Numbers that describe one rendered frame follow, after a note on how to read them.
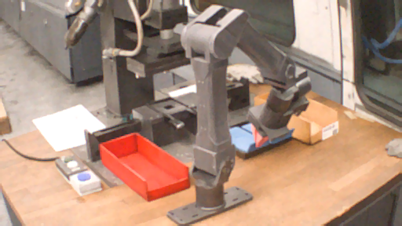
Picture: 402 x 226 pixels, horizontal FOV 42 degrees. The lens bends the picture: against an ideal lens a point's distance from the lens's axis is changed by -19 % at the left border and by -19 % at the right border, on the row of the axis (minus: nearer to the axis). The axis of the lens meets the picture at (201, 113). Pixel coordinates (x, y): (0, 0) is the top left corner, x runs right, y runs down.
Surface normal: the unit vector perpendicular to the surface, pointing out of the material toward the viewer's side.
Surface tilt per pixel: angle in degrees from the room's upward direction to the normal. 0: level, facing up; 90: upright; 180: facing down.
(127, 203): 0
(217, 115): 90
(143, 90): 90
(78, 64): 90
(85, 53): 90
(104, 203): 0
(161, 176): 0
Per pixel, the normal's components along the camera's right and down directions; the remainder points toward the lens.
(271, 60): 0.56, 0.21
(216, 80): 0.66, 0.38
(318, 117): -0.82, 0.26
